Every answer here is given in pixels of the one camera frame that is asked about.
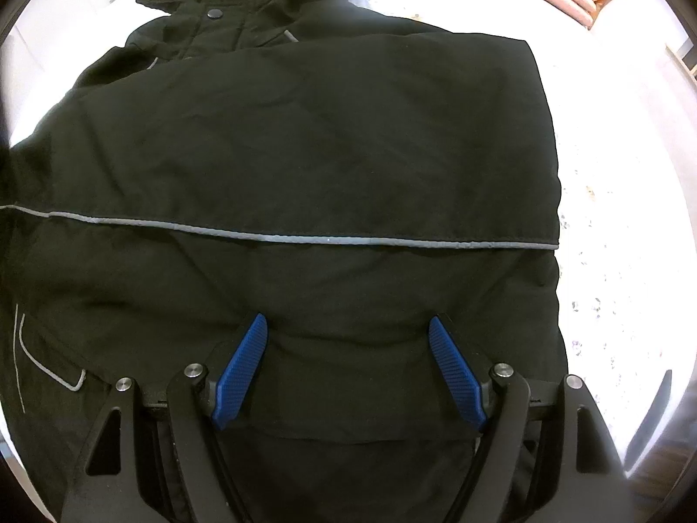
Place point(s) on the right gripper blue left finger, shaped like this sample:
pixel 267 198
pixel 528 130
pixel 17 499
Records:
pixel 203 400

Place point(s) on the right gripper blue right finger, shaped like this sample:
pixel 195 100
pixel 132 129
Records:
pixel 493 398

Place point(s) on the black hooded jacket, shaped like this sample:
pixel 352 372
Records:
pixel 345 174

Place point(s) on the bed with floral quilt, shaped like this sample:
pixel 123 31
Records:
pixel 621 106

